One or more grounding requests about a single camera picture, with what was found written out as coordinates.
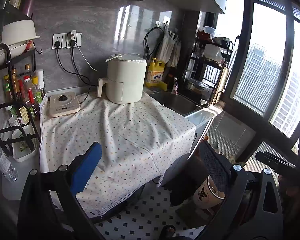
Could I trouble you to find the white trash bucket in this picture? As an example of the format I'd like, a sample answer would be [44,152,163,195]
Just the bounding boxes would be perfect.
[193,175,225,209]

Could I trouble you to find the person's right hand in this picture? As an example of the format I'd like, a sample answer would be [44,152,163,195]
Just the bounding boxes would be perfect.
[278,175,300,198]

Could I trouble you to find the white plastic tub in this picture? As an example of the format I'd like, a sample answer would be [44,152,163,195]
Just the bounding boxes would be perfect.
[11,125,38,163]

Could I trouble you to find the floral white tablecloth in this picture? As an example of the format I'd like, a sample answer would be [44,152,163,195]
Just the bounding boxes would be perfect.
[39,93,196,217]

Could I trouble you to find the cream induction cooker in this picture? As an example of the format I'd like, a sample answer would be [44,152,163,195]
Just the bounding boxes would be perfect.
[49,92,81,118]

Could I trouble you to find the stainless steel sink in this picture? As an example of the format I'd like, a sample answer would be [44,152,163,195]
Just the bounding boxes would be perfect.
[149,92,202,117]

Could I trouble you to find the red cap oil bottle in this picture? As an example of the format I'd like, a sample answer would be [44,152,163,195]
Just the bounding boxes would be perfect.
[24,75,39,120]

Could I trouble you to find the wooden cutting board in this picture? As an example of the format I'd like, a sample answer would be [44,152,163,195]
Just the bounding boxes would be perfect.
[211,66,229,105]

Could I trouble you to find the dark soy sauce bottle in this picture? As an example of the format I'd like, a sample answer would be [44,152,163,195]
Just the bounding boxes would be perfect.
[12,68,30,126]

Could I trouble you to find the yellow cap green bottle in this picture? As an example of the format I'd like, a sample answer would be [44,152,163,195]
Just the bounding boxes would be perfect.
[32,76,43,105]

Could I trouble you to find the white top oil sprayer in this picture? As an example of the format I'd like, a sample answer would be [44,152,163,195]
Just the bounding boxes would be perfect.
[35,69,46,98]

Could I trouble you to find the cream air fryer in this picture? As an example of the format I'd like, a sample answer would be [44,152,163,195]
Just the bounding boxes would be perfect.
[97,54,147,104]

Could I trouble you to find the yellow dish soap bottle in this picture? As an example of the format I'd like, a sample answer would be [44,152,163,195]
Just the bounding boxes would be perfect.
[145,57,167,91]

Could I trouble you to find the black dish rack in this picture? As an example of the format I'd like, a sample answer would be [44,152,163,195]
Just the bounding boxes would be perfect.
[183,26,234,107]

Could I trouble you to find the hanging plastic bags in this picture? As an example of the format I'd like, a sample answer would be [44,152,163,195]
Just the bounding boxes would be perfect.
[156,27,181,68]

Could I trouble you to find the wall power sockets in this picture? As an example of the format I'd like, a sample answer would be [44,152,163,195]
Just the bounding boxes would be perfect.
[51,31,82,49]

